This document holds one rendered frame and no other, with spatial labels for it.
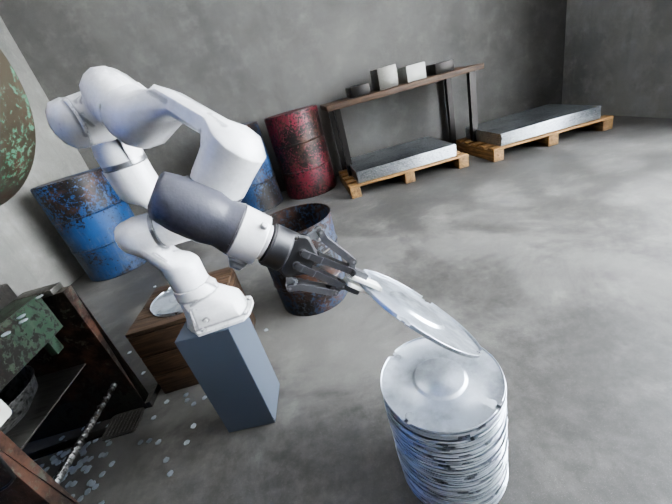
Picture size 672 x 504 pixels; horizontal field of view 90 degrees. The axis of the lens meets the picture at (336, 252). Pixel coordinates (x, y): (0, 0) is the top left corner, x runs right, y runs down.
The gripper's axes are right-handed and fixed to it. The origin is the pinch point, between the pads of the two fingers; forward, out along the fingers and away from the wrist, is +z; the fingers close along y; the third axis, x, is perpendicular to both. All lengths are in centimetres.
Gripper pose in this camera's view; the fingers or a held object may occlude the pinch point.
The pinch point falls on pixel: (362, 283)
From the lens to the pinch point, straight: 64.7
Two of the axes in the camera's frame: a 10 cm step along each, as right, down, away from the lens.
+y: 4.8, -8.5, -2.0
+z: 8.4, 3.8, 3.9
